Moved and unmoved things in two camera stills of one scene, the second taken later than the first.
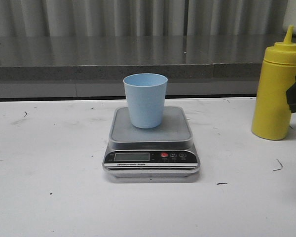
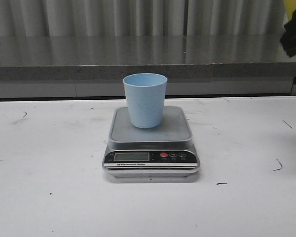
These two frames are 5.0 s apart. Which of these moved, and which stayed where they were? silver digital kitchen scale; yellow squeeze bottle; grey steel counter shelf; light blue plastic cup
Moved: yellow squeeze bottle
Stayed: silver digital kitchen scale; grey steel counter shelf; light blue plastic cup
